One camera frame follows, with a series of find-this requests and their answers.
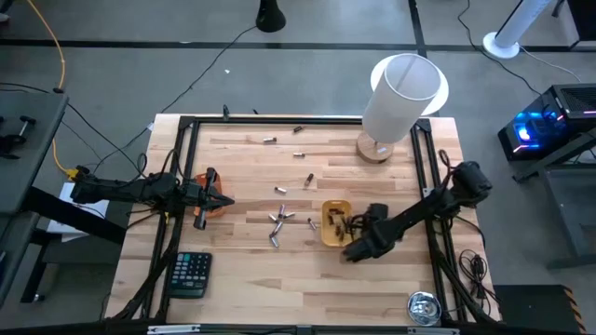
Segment black cable bundle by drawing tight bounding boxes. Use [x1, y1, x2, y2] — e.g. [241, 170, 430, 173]
[430, 232, 502, 325]
[105, 222, 181, 323]

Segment white floor cable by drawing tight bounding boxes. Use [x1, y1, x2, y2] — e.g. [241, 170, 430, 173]
[517, 45, 584, 84]

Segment white paper sheet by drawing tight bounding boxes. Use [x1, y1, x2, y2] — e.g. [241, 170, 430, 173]
[46, 181, 111, 236]

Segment shiny silver tape roll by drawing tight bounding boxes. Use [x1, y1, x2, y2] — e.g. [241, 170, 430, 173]
[407, 291, 442, 327]

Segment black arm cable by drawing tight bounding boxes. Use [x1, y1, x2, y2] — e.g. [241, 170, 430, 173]
[436, 148, 455, 190]
[134, 147, 187, 187]

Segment silver bracket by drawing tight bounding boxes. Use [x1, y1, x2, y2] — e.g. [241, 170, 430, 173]
[407, 327, 461, 335]
[147, 324, 202, 335]

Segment grey desk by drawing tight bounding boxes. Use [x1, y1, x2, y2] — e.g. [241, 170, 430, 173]
[0, 90, 127, 308]

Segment black aluminium table frame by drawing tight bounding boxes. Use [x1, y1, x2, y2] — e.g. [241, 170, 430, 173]
[139, 114, 471, 327]

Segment black cabinet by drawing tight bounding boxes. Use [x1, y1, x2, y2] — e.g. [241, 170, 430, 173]
[565, 0, 596, 50]

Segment black power cord coil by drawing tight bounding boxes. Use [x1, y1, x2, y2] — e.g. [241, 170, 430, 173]
[458, 248, 491, 303]

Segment desktop computer blue lights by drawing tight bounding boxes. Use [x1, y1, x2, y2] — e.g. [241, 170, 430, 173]
[496, 83, 596, 163]

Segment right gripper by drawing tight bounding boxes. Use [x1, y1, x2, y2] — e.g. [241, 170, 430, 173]
[343, 203, 397, 262]

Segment yellow floor cable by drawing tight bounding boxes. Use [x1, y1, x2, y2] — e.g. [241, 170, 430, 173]
[25, 0, 80, 181]

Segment black computer stand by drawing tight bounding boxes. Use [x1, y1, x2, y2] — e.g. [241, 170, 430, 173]
[511, 132, 596, 271]

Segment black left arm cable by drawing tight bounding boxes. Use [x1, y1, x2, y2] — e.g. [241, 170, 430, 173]
[134, 147, 187, 187]

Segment black floor cable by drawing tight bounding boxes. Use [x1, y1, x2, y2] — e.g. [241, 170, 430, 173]
[456, 0, 544, 97]
[90, 25, 258, 176]

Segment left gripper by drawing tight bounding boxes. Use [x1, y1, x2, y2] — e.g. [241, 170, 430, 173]
[176, 167, 236, 230]

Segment black calculator teal keys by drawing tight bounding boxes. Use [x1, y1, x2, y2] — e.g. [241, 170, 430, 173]
[166, 251, 213, 300]

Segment black clamp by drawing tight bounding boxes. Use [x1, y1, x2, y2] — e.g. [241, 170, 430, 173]
[0, 114, 37, 161]

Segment black floor stand base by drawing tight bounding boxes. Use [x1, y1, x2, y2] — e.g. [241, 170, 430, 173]
[254, 0, 288, 34]

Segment black floor mat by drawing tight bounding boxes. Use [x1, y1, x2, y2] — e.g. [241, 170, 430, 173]
[492, 284, 584, 335]

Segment orange plastic bin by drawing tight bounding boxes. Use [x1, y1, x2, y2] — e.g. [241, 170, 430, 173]
[192, 172, 225, 220]

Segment yellow plastic bin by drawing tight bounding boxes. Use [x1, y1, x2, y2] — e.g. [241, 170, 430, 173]
[320, 199, 354, 248]

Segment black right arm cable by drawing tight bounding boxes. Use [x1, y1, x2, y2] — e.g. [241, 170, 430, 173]
[436, 148, 455, 190]

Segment white tower fan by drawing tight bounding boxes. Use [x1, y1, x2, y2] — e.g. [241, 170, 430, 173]
[481, 0, 555, 60]

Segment white shade table lamp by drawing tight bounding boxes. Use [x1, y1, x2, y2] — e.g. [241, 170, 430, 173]
[356, 52, 442, 165]

